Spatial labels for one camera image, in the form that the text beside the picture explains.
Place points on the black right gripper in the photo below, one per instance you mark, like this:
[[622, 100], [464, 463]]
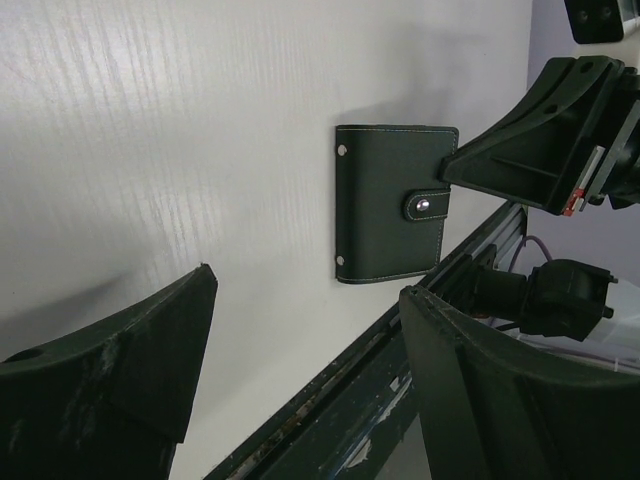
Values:
[[538, 153]]

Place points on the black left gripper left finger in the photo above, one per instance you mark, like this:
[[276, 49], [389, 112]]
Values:
[[112, 400]]

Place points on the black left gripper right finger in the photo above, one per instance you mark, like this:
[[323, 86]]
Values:
[[493, 407]]

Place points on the black leather card holder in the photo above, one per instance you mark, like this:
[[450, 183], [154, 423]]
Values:
[[390, 205]]

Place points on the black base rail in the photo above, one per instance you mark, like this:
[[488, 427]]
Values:
[[344, 423]]

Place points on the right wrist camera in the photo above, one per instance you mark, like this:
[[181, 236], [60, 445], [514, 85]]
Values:
[[602, 21]]

